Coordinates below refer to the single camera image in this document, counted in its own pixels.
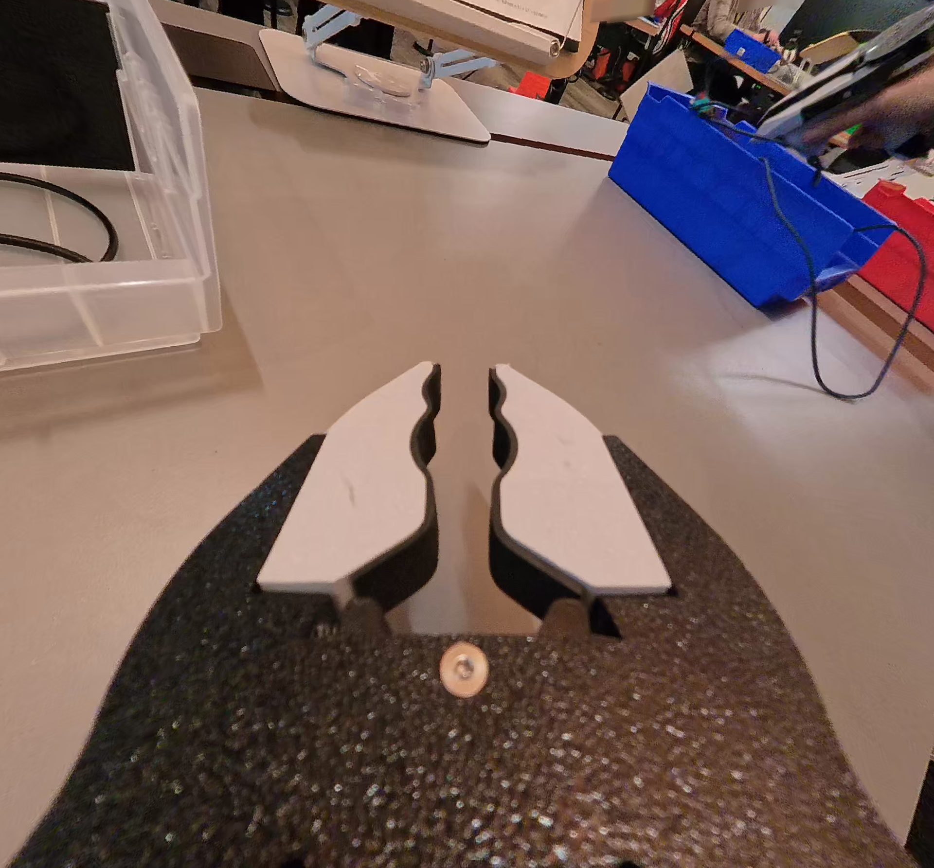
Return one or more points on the red plastic bin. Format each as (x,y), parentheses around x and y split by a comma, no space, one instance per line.
(905,262)

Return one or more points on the blue plastic bin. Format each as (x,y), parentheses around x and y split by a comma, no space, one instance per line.
(693,189)

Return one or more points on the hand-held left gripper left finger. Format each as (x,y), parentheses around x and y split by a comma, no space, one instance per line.
(357,510)

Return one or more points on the small blue bin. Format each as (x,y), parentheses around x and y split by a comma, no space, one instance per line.
(751,51)

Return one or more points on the person's right hand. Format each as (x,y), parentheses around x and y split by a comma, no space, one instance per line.
(875,117)

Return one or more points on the clear plastic box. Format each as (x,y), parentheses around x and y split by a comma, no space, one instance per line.
(109,313)

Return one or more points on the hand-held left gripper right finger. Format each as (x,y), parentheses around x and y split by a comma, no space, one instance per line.
(576,510)

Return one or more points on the grey desk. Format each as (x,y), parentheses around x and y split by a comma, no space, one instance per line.
(438,262)

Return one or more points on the black monitor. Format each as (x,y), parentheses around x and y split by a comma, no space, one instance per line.
(839,0)

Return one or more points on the wooden document stand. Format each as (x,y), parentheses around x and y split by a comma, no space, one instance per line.
(438,117)

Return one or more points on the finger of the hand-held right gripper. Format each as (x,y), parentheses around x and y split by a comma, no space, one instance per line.
(795,117)

